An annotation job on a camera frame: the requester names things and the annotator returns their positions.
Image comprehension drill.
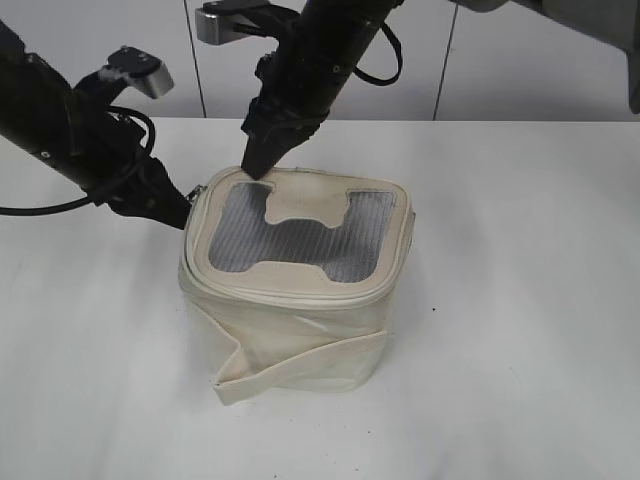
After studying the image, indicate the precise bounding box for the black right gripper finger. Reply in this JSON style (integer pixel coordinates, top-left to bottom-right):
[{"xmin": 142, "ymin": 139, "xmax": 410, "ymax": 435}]
[{"xmin": 241, "ymin": 133, "xmax": 296, "ymax": 180}]

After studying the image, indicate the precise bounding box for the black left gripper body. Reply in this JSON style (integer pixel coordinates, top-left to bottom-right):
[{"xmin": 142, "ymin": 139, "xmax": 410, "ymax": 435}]
[{"xmin": 88, "ymin": 155, "xmax": 169, "ymax": 218}]

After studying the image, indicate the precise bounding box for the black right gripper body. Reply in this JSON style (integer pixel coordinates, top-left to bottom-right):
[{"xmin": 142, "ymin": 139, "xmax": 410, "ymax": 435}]
[{"xmin": 241, "ymin": 96, "xmax": 329, "ymax": 150}]

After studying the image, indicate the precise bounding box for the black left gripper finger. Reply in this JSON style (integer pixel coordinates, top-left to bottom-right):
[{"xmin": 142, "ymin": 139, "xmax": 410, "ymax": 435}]
[{"xmin": 143, "ymin": 176, "xmax": 191, "ymax": 230}]

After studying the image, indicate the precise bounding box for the silver ring zipper pull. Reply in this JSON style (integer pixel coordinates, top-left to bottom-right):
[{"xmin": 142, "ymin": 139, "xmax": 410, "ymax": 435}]
[{"xmin": 186, "ymin": 185, "xmax": 206, "ymax": 203}]

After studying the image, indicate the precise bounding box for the cream fabric zipper bag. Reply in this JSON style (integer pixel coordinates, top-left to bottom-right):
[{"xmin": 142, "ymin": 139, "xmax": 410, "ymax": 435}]
[{"xmin": 178, "ymin": 167, "xmax": 415, "ymax": 405}]

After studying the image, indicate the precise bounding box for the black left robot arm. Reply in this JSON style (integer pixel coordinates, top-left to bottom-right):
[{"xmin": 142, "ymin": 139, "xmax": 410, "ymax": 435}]
[{"xmin": 1, "ymin": 25, "xmax": 191, "ymax": 230}]

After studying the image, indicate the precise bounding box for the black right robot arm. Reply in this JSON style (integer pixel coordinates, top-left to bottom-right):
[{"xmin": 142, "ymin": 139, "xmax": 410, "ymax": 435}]
[{"xmin": 241, "ymin": 0, "xmax": 403, "ymax": 180}]

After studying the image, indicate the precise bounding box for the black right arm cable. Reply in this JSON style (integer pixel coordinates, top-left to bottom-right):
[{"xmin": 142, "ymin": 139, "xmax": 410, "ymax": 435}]
[{"xmin": 352, "ymin": 19, "xmax": 404, "ymax": 86}]

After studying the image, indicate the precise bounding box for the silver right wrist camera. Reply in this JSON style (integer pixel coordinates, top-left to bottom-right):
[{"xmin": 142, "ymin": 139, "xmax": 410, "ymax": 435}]
[{"xmin": 194, "ymin": 1, "xmax": 296, "ymax": 46}]

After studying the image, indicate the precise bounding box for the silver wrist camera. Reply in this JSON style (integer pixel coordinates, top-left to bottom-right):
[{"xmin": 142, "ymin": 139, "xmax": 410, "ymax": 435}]
[
  {"xmin": 194, "ymin": 1, "xmax": 296, "ymax": 46},
  {"xmin": 74, "ymin": 46, "xmax": 174, "ymax": 104}
]

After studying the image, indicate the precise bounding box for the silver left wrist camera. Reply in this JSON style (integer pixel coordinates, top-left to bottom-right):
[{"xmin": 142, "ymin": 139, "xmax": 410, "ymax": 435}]
[{"xmin": 74, "ymin": 46, "xmax": 174, "ymax": 104}]

